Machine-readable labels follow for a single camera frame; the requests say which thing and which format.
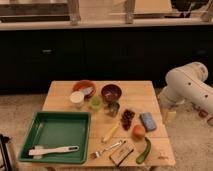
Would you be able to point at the wooden black eraser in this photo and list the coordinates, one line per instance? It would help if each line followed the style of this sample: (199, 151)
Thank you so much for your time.
(120, 154)

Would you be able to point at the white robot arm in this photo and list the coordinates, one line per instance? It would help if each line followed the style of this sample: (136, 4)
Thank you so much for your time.
(188, 82)

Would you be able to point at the purple bowl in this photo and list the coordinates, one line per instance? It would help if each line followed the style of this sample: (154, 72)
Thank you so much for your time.
(111, 92)

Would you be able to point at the orange bowl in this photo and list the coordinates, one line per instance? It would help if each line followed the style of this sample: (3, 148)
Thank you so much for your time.
(87, 86)

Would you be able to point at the green cup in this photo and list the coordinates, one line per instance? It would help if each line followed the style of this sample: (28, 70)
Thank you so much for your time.
(95, 103)

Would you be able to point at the small metal cup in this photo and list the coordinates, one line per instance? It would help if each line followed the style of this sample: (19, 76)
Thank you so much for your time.
(113, 108)

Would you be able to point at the white cup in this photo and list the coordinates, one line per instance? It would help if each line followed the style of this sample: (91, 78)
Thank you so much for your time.
(77, 98)

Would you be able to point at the dark red grapes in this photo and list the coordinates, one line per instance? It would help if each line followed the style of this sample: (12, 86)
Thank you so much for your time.
(126, 119)

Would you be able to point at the wooden table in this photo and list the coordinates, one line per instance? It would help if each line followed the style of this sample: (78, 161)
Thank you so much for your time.
(138, 96)

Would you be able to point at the blue sponge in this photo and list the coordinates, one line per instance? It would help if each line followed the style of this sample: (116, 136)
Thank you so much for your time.
(148, 122)

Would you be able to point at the orange fruit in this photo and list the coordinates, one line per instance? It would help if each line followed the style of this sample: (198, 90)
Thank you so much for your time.
(138, 132)

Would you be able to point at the metal fork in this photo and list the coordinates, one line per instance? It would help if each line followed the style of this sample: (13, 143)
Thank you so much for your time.
(98, 154)

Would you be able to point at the green plastic tray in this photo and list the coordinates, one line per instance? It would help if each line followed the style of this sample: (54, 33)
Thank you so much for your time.
(57, 129)

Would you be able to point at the green cucumber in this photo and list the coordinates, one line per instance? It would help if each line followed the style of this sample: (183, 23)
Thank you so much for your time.
(142, 157)

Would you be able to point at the white spatula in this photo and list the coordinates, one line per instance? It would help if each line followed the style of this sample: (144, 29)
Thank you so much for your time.
(39, 150)

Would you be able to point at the black object at left edge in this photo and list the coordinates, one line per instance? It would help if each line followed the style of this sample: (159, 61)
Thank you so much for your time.
(6, 165)

